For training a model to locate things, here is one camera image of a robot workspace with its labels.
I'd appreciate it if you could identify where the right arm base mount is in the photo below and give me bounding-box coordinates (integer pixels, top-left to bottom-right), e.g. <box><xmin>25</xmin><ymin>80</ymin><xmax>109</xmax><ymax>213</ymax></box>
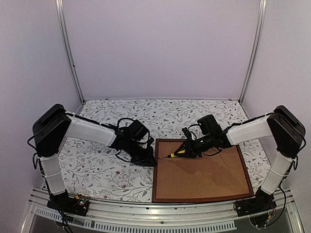
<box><xmin>233</xmin><ymin>195</ymin><xmax>276</xmax><ymax>216</ymax></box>

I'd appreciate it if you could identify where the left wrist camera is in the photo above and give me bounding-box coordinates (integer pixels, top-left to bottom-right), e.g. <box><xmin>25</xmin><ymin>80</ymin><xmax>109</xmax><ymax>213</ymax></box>
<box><xmin>143</xmin><ymin>136</ymin><xmax>154</xmax><ymax>147</ymax></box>

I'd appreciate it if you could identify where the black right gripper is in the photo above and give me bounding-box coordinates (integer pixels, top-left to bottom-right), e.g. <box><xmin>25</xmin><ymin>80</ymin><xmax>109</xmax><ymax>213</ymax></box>
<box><xmin>174</xmin><ymin>134</ymin><xmax>213</xmax><ymax>159</ymax></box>

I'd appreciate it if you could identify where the right aluminium corner post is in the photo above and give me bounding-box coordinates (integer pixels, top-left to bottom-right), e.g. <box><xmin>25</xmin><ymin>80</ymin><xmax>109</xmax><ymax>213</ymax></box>
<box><xmin>239</xmin><ymin>0</ymin><xmax>267</xmax><ymax>105</ymax></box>

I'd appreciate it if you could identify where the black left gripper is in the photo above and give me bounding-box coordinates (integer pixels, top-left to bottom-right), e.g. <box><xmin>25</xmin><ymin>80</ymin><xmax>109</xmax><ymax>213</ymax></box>
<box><xmin>126</xmin><ymin>140</ymin><xmax>157</xmax><ymax>167</ymax></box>

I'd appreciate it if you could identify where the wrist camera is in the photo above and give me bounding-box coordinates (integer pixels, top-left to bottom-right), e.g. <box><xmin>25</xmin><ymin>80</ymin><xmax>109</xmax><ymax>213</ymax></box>
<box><xmin>143</xmin><ymin>136</ymin><xmax>154</xmax><ymax>147</ymax></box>
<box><xmin>182</xmin><ymin>127</ymin><xmax>197</xmax><ymax>140</ymax></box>

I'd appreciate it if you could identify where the red-brown wooden picture frame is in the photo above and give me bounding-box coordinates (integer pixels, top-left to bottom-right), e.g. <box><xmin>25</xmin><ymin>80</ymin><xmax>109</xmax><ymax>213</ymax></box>
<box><xmin>152</xmin><ymin>139</ymin><xmax>254</xmax><ymax>203</ymax></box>

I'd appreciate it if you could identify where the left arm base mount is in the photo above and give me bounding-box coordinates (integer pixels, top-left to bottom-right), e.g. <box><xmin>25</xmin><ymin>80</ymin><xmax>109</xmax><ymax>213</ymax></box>
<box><xmin>47</xmin><ymin>191</ymin><xmax>89</xmax><ymax>216</ymax></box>

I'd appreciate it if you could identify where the yellow handled screwdriver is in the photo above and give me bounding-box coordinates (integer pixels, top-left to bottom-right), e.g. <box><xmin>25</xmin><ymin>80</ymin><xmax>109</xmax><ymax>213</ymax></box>
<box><xmin>159</xmin><ymin>150</ymin><xmax>185</xmax><ymax>159</ymax></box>

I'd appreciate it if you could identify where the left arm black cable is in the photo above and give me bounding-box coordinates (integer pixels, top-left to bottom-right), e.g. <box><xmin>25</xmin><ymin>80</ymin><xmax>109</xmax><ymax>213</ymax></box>
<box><xmin>116</xmin><ymin>117</ymin><xmax>137</xmax><ymax>133</ymax></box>

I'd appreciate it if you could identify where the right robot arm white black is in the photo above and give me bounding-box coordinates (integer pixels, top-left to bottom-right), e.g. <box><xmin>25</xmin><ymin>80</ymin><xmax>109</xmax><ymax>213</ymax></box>
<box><xmin>168</xmin><ymin>105</ymin><xmax>307</xmax><ymax>212</ymax></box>

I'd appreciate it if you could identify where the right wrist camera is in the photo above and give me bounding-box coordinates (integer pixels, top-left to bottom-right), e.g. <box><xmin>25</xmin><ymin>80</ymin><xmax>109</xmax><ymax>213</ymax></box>
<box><xmin>182</xmin><ymin>127</ymin><xmax>197</xmax><ymax>140</ymax></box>

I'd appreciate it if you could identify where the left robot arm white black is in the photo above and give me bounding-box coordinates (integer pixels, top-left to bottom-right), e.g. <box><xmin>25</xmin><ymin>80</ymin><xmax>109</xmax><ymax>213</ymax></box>
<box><xmin>27</xmin><ymin>104</ymin><xmax>157</xmax><ymax>211</ymax></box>

